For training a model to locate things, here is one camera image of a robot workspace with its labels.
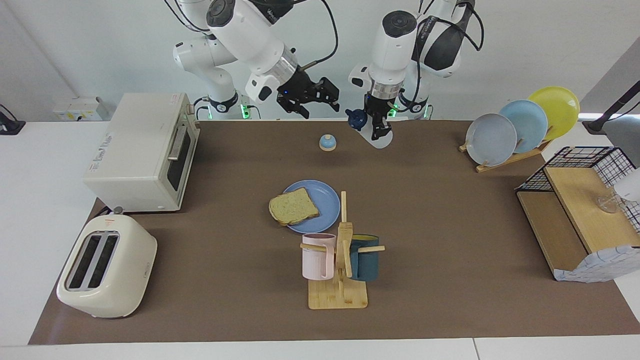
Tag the toasted bread slice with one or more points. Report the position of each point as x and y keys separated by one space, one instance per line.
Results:
x=292 y=207

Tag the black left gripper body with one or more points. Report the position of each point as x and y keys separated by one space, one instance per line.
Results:
x=377 y=105

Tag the wooden plate rack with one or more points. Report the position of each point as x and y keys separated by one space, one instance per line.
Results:
x=505 y=162

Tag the dark teal mug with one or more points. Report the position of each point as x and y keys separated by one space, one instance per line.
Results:
x=365 y=262

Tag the wooden mug tree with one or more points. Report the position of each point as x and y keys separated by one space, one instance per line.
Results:
x=337 y=295

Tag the squeeze bottle with navy cap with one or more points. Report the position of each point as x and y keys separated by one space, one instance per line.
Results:
x=356 y=120

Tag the light blue round plate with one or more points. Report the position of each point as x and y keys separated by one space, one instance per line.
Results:
x=527 y=122

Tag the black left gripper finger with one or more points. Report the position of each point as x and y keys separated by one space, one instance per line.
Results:
x=384 y=127

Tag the cream two-slot toaster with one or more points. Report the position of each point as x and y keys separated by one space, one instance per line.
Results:
x=115 y=270

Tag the black stand base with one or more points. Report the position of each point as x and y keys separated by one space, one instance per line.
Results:
x=9 y=127

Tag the black camera stand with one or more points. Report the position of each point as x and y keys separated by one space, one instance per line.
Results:
x=610 y=110

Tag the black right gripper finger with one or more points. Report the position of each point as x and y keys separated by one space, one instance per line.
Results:
x=327 y=90
x=295 y=106

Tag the white checkered cloth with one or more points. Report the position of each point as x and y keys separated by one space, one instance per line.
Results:
x=595 y=265

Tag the brown table mat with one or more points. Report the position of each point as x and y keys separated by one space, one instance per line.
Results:
x=450 y=250

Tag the white toaster oven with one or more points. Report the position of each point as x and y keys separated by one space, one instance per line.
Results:
x=135 y=145

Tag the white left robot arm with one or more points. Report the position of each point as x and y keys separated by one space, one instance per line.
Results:
x=395 y=45

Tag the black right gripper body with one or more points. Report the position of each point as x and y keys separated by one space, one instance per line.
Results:
x=300 y=87

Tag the yellow round plate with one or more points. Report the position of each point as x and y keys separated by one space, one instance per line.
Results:
x=560 y=107

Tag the clear glass cup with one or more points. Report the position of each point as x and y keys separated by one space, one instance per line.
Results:
x=609 y=202

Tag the pink mug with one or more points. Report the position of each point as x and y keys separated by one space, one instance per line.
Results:
x=315 y=260

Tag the grey round plate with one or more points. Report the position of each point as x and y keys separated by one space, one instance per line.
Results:
x=490 y=140

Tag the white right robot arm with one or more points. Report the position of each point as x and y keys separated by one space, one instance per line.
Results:
x=250 y=35

